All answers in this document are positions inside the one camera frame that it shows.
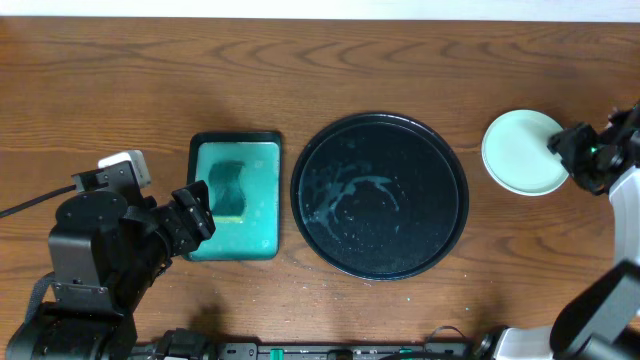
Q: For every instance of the round black tray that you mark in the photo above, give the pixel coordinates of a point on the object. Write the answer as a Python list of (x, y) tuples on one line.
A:
[(380, 196)]

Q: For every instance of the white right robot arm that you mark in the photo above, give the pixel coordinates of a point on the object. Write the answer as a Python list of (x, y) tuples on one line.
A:
[(595, 325)]

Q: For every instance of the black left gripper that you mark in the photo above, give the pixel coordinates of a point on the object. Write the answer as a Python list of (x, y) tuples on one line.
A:
[(183, 226)]

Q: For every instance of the mint plate with stain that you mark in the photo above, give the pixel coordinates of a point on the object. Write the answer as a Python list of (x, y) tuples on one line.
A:
[(520, 136)]

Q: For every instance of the dark green sponge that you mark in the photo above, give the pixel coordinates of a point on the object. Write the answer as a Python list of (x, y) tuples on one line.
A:
[(229, 201)]

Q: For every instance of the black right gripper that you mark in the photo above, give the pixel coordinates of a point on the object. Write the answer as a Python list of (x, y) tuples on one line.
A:
[(575, 151)]

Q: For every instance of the black rectangular soap tray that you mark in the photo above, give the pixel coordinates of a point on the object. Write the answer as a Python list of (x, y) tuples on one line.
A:
[(256, 236)]

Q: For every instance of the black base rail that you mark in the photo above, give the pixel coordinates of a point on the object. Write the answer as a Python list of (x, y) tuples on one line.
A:
[(182, 344)]

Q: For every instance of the mint green plate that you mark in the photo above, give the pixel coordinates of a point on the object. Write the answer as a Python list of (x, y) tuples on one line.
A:
[(535, 179)]

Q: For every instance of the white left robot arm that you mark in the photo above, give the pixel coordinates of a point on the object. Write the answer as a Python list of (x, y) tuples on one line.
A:
[(108, 246)]

